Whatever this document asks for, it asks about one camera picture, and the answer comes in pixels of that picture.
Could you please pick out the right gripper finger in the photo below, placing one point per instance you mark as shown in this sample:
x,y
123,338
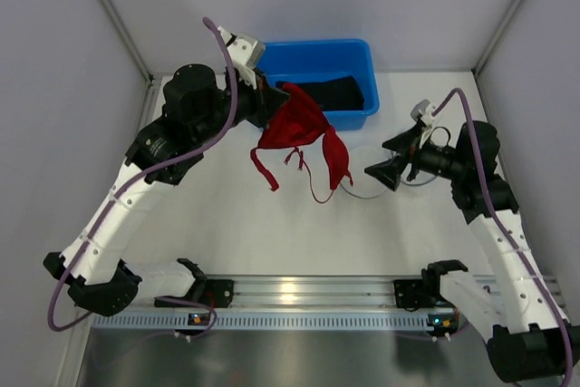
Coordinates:
x,y
388,173
401,146

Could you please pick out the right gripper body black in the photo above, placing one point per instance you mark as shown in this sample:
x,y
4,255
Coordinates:
x,y
411,157

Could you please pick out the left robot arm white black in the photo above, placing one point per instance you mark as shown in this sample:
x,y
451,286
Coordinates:
x,y
195,112

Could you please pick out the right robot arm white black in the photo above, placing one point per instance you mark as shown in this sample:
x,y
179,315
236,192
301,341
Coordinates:
x,y
527,335

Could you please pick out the slotted cable duct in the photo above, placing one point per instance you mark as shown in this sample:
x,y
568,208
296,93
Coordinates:
x,y
285,321

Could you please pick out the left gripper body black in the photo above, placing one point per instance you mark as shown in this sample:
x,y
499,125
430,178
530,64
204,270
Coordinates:
x,y
261,100

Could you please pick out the aluminium mounting rail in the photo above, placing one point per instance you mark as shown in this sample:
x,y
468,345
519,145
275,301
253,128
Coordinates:
x,y
253,293

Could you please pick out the red bra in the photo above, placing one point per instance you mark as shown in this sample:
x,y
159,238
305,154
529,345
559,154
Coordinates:
x,y
298,123

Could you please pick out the black garment in bin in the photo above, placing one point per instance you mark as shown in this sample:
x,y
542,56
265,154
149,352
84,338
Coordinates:
x,y
342,94

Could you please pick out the white mesh laundry bag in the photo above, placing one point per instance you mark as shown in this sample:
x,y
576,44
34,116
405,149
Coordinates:
x,y
364,186

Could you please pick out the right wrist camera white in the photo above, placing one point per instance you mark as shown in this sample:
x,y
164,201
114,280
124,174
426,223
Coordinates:
x,y
425,118

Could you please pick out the blue plastic bin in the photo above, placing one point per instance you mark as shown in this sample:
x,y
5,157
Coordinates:
x,y
337,73

